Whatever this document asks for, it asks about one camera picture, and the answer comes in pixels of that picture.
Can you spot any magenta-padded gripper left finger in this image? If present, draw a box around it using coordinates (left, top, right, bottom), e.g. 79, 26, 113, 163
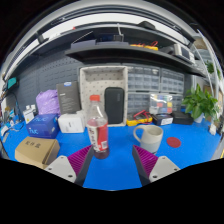
44, 144, 95, 187

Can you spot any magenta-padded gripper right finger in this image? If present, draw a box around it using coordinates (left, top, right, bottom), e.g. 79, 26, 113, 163
131, 144, 182, 187

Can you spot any clear red-capped drink bottle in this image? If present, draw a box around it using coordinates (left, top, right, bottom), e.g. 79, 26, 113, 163
86, 94, 111, 160

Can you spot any cream ceramic mug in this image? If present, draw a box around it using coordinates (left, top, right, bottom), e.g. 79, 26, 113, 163
132, 124, 164, 155

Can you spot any flat round red coaster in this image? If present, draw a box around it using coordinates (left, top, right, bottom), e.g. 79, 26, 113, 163
166, 136, 182, 149

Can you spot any white carton box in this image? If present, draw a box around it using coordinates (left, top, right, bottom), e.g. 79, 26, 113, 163
57, 112, 87, 134

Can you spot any yellow multimeter with red leads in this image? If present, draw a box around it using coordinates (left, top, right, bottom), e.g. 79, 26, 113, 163
126, 109, 154, 127

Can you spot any brown cardboard box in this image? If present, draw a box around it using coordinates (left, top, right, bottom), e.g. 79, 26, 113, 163
14, 135, 61, 170

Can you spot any blue printed box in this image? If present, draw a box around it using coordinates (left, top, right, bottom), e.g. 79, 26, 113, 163
25, 113, 61, 139

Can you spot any flat black case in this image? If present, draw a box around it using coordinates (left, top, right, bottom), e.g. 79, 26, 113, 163
171, 110, 195, 126

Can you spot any clear organizer with coloured parts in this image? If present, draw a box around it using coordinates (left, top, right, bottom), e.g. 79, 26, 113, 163
148, 93, 174, 116

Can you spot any grey parts drawer cabinet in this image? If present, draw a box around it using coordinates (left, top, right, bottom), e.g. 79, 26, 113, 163
127, 64, 161, 93
160, 68, 186, 95
127, 92, 152, 118
171, 94, 185, 113

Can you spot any dark grey upright box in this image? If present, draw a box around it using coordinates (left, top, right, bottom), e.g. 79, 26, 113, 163
55, 80, 82, 116

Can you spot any black rounded speaker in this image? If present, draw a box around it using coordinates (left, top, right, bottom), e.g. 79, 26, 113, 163
104, 86, 126, 125

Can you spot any purple plastic bag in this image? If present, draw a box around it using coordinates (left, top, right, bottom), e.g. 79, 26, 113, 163
35, 88, 61, 117

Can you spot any small white labelled box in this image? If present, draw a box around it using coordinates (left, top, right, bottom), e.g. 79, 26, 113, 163
22, 109, 36, 125

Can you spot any white power adapter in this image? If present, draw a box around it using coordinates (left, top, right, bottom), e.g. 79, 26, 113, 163
209, 123, 218, 136

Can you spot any green potted plant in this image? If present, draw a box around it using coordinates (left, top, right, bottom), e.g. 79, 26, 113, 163
181, 83, 220, 124

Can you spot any white perforated tray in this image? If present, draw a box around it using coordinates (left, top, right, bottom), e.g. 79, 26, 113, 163
79, 65, 129, 128

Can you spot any black overhead shelf unit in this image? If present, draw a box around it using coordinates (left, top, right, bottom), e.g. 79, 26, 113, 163
31, 19, 208, 78

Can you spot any white wire shelf rack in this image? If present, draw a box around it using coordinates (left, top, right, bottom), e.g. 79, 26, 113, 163
194, 29, 224, 101

